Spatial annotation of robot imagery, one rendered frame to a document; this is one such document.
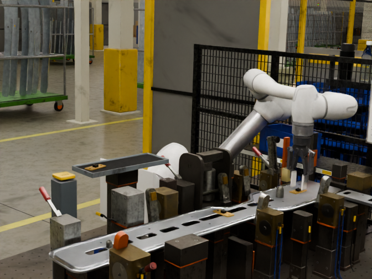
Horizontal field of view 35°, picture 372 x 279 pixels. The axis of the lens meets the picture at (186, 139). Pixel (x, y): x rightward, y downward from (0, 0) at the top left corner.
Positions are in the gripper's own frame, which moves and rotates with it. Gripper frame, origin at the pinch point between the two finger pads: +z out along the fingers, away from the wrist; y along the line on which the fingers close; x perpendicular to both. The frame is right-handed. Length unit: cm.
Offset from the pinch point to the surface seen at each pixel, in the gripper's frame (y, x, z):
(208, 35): 207, -149, -51
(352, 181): -11.8, -23.4, 1.3
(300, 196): -5.3, 5.5, 4.6
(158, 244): -8, 86, 5
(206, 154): 16.6, 40.5, -14.1
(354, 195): -18.5, -14.5, 4.6
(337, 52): 109, -189, -43
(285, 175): 12.0, -6.1, 1.3
